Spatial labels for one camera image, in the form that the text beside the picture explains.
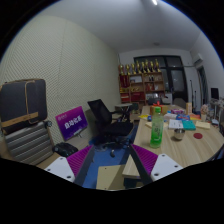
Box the wooden shelf unit with trophies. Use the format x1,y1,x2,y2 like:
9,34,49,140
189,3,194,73
117,59,167,104

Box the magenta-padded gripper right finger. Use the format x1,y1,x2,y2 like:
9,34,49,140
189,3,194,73
128,143,184,186

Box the teal book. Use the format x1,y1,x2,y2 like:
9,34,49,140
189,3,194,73
181,119,197,131

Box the black bag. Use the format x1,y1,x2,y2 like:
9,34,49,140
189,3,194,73
52,142,79,158

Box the silver ribbed suitcase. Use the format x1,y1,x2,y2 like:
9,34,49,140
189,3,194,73
3,120,54,166

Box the black computer monitor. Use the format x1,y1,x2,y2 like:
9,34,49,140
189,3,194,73
210,87,220,101

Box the purple sign board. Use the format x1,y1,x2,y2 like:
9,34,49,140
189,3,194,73
55,105,89,142

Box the small round side table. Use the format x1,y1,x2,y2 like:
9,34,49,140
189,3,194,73
114,102,134,113

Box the pink patterned box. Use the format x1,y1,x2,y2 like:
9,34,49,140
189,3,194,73
170,108,185,115

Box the pale yellow notepad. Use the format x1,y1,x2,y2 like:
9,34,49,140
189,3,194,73
195,120,212,130

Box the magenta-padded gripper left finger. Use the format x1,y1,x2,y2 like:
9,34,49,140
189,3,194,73
44,144,96,187

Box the yellow gift box red ribbon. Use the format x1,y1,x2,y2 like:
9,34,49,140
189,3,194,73
149,101,172,117

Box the dark bag with tan straps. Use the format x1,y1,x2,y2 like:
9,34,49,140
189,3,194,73
0,78,48,135

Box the dark framed glass door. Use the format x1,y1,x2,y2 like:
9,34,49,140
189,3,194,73
133,55,188,104

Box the blue colourful book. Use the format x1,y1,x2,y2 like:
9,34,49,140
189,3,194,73
175,113,191,121

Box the black office chair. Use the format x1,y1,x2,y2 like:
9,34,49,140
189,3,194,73
87,98,135,148

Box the white air conditioner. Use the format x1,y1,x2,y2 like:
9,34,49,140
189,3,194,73
191,52,204,69

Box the small orange carton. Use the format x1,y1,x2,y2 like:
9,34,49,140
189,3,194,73
185,102,193,116

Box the white paper booklet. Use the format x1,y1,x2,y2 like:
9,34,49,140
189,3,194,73
168,118,184,130

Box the pink flowers in pot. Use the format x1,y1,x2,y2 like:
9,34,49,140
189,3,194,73
200,103,210,122

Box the small steel cup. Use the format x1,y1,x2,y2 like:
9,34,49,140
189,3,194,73
173,128,186,141

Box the green tea bottle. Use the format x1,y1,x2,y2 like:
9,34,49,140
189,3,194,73
149,106,165,149

